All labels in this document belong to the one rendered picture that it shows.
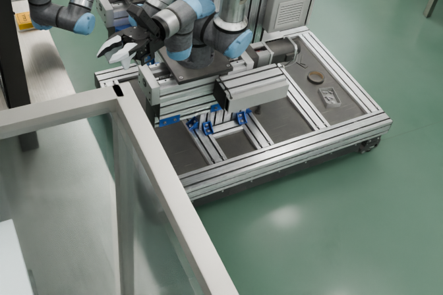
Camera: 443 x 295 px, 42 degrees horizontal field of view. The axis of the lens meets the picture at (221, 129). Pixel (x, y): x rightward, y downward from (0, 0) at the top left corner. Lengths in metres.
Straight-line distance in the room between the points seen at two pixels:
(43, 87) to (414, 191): 1.91
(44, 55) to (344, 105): 1.59
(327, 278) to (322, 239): 0.20
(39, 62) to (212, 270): 1.43
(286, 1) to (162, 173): 1.66
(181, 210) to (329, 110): 2.26
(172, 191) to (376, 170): 2.36
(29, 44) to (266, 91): 0.87
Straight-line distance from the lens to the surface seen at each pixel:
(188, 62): 2.10
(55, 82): 1.94
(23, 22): 2.16
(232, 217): 2.69
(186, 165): 2.58
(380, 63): 3.70
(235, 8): 1.89
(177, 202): 0.75
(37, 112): 0.86
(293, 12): 2.42
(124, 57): 1.50
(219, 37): 1.95
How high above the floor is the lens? 2.21
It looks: 47 degrees down
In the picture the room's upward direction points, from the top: 9 degrees clockwise
